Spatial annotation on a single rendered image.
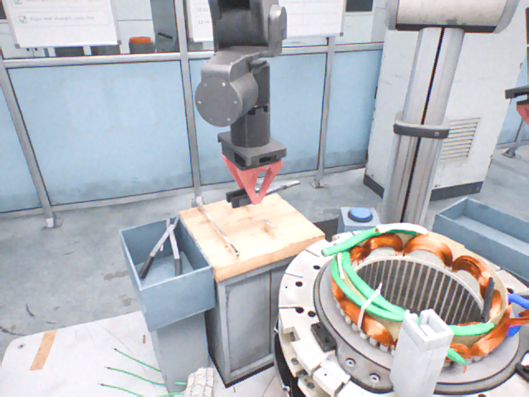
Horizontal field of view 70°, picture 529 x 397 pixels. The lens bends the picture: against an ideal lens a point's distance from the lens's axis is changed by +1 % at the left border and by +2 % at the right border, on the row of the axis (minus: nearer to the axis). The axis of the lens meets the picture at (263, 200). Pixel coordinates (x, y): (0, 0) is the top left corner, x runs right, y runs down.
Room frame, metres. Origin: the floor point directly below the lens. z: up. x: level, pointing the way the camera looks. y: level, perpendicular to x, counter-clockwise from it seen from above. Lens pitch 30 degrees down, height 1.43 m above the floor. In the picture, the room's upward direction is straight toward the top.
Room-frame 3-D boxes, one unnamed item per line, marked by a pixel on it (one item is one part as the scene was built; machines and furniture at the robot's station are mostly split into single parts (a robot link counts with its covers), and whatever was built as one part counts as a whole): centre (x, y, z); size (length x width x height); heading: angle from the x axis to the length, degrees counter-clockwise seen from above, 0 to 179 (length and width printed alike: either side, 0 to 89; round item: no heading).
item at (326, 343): (0.29, -0.06, 1.10); 0.03 x 0.01 x 0.01; 19
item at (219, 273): (0.57, 0.03, 1.05); 0.20 x 0.19 x 0.02; 118
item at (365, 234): (0.40, -0.14, 1.15); 0.15 x 0.04 x 0.02; 109
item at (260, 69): (0.51, 0.02, 1.32); 0.07 x 0.06 x 0.07; 160
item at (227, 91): (0.47, 0.03, 1.35); 0.11 x 0.09 x 0.12; 160
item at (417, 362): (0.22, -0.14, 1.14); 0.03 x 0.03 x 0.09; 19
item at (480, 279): (0.36, -0.25, 1.12); 0.06 x 0.02 x 0.04; 19
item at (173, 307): (0.49, 0.16, 0.92); 0.17 x 0.11 x 0.28; 28
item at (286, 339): (0.32, -0.04, 1.06); 0.09 x 0.04 x 0.01; 19
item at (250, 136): (0.51, 0.02, 1.26); 0.10 x 0.07 x 0.07; 29
